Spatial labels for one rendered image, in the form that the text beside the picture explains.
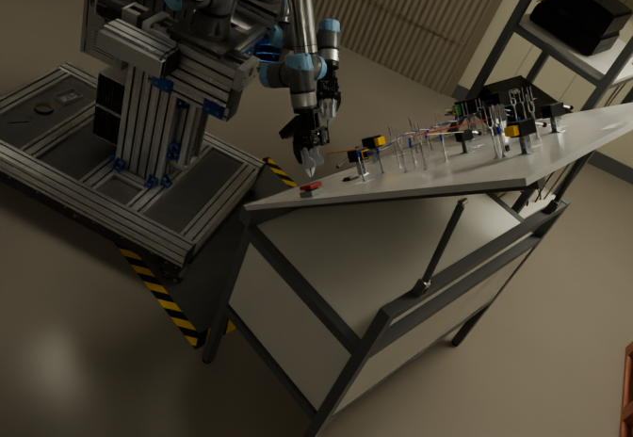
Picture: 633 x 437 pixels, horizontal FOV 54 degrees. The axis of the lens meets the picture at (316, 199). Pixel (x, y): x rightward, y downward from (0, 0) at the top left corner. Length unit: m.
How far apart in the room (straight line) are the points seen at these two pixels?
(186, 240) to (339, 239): 0.86
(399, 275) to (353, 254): 0.18
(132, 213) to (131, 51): 0.85
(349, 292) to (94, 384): 1.10
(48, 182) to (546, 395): 2.57
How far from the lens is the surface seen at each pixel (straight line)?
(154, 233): 2.81
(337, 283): 2.05
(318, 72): 1.97
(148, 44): 2.37
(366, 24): 5.27
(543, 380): 3.43
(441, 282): 1.95
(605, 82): 2.60
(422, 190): 1.53
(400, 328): 2.03
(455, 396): 3.07
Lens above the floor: 2.24
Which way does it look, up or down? 38 degrees down
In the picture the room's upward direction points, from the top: 23 degrees clockwise
